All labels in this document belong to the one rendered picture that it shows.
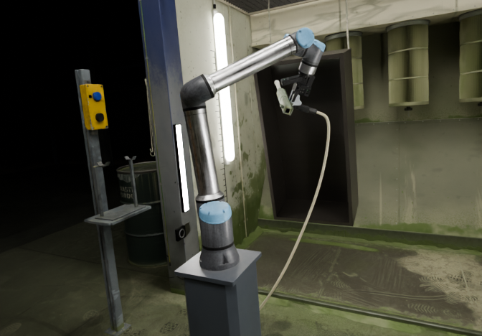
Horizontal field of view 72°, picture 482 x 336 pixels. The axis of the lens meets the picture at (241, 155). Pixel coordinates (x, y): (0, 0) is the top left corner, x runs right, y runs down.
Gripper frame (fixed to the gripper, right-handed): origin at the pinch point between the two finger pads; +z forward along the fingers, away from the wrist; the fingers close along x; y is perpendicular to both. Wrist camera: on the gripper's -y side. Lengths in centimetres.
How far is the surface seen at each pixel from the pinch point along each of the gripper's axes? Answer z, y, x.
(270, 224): 162, 55, 89
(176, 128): 49, -59, 34
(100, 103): 33, -104, 10
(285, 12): -30, 14, 176
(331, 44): -17, 61, 152
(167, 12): -16, -83, 71
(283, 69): 0, 8, 76
